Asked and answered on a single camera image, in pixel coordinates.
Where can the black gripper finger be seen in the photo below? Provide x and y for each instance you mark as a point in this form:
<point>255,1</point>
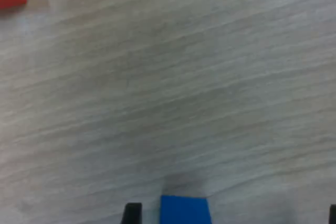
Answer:
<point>333,214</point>
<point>132,214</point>

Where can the blue cube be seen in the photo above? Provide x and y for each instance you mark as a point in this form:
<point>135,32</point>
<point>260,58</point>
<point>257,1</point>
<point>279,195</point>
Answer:
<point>183,211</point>

